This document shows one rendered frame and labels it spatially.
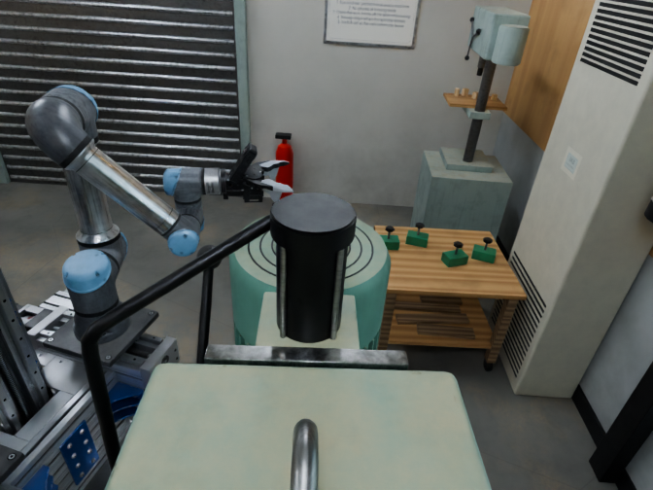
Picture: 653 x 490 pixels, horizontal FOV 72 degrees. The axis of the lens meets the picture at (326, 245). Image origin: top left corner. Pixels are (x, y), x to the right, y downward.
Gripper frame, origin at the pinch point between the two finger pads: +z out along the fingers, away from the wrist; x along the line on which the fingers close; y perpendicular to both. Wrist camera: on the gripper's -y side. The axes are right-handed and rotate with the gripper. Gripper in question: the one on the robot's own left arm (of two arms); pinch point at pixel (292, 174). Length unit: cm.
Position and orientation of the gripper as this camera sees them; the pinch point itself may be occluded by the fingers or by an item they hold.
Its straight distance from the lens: 130.6
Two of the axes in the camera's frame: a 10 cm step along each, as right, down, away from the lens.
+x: 1.4, 6.5, -7.4
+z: 9.9, -0.3, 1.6
